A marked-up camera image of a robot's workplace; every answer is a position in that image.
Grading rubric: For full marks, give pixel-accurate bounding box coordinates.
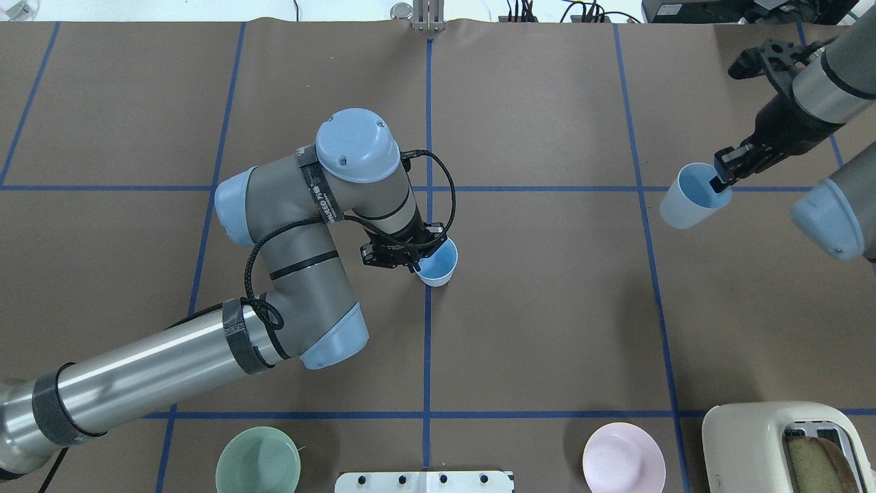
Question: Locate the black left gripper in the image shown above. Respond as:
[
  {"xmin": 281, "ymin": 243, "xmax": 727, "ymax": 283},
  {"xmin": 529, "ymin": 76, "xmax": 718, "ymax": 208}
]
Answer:
[{"xmin": 360, "ymin": 223, "xmax": 448, "ymax": 275}]

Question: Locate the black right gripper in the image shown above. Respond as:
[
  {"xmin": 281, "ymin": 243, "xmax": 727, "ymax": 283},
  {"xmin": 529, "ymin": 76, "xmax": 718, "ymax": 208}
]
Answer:
[{"xmin": 709, "ymin": 94, "xmax": 842, "ymax": 194}]

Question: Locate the blue cup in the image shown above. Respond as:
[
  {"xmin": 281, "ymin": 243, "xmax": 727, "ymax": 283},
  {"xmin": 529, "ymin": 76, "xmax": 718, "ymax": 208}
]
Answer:
[
  {"xmin": 659, "ymin": 162, "xmax": 733, "ymax": 229},
  {"xmin": 417, "ymin": 238, "xmax": 459, "ymax": 288}
]

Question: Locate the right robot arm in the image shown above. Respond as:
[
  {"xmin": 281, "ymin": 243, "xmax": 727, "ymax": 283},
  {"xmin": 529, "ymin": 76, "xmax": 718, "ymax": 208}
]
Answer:
[{"xmin": 709, "ymin": 8, "xmax": 875, "ymax": 263}]

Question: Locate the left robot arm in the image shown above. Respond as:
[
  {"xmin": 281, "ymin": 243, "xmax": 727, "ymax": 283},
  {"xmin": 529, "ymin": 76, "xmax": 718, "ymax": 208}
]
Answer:
[{"xmin": 1, "ymin": 108, "xmax": 454, "ymax": 483}]

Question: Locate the black laptop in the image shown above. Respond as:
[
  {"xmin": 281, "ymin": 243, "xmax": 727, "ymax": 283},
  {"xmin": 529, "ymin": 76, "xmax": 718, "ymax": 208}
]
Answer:
[{"xmin": 641, "ymin": 0, "xmax": 860, "ymax": 25}]

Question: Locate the black orange power strip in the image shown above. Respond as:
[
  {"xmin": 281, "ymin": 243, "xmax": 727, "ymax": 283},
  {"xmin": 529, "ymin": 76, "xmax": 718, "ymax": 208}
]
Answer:
[{"xmin": 498, "ymin": 1, "xmax": 610, "ymax": 24}]

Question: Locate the green bowl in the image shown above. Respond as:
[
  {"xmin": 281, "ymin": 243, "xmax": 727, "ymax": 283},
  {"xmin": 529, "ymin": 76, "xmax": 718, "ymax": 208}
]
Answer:
[{"xmin": 215, "ymin": 427, "xmax": 302, "ymax": 492}]

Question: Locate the small metal cylinder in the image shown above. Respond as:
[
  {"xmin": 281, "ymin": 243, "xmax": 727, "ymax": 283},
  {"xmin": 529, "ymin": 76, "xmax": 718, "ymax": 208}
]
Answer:
[{"xmin": 390, "ymin": 2, "xmax": 414, "ymax": 20}]

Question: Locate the pink bowl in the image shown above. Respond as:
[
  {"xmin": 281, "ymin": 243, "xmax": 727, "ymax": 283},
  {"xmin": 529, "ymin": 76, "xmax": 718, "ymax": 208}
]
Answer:
[{"xmin": 581, "ymin": 422, "xmax": 667, "ymax": 492}]

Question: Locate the cream toaster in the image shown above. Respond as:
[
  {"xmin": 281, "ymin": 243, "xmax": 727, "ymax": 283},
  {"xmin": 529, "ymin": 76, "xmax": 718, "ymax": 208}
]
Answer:
[{"xmin": 701, "ymin": 401, "xmax": 874, "ymax": 492}]

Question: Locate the bread slice in toaster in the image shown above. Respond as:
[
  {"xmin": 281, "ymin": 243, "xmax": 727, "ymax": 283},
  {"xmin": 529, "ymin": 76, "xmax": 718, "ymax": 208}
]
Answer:
[{"xmin": 786, "ymin": 435, "xmax": 861, "ymax": 492}]

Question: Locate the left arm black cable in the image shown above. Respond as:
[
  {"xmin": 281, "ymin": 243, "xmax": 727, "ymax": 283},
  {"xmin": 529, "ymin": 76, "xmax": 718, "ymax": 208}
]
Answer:
[{"xmin": 241, "ymin": 149, "xmax": 458, "ymax": 331}]

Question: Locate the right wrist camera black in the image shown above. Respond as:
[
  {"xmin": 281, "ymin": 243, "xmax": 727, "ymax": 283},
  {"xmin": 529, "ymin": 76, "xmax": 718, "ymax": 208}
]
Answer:
[{"xmin": 727, "ymin": 38, "xmax": 825, "ymax": 91}]

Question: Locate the white central post base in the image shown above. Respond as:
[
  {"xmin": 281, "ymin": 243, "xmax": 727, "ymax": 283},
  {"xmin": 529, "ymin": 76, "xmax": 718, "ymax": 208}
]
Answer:
[{"xmin": 334, "ymin": 470, "xmax": 515, "ymax": 492}]

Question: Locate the aluminium frame post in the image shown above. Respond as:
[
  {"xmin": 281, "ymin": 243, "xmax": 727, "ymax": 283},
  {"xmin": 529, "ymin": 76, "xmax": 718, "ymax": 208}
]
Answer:
[{"xmin": 411, "ymin": 0, "xmax": 446, "ymax": 32}]

